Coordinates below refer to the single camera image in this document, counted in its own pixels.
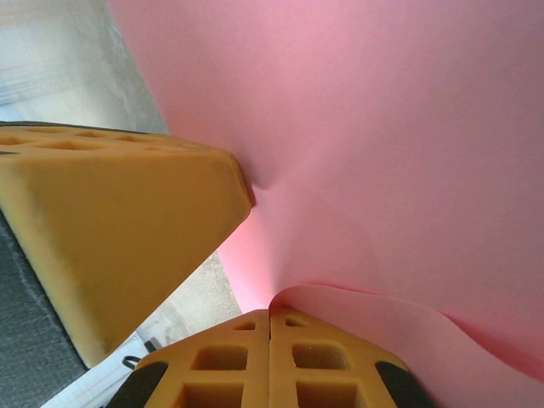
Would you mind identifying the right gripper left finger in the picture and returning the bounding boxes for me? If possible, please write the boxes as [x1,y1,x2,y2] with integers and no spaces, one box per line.
[114,309,272,408]

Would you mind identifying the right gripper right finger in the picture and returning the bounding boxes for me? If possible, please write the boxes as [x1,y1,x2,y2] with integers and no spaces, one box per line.
[269,306,430,408]

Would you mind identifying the pink cloth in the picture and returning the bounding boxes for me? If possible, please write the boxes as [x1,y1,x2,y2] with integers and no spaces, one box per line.
[105,0,544,408]

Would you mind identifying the wide aluminium mounting rail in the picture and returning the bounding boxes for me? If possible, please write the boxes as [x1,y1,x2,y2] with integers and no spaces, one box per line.
[40,329,158,408]

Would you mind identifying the striped metal enclosure panel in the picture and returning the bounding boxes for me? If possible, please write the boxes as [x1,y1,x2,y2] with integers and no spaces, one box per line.
[0,0,111,122]

